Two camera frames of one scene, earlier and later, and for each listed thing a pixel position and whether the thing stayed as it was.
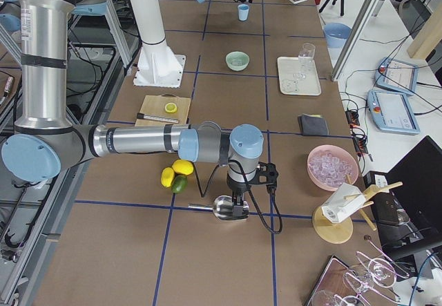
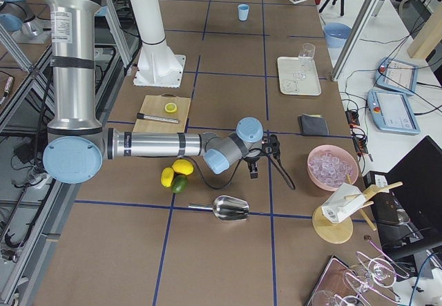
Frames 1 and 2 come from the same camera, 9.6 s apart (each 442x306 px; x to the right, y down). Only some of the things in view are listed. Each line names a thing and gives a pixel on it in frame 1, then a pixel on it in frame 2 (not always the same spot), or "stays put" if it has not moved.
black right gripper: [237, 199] to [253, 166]
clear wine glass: [305, 59] stays put
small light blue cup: [243, 10] stays put
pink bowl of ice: [329, 165] stays put
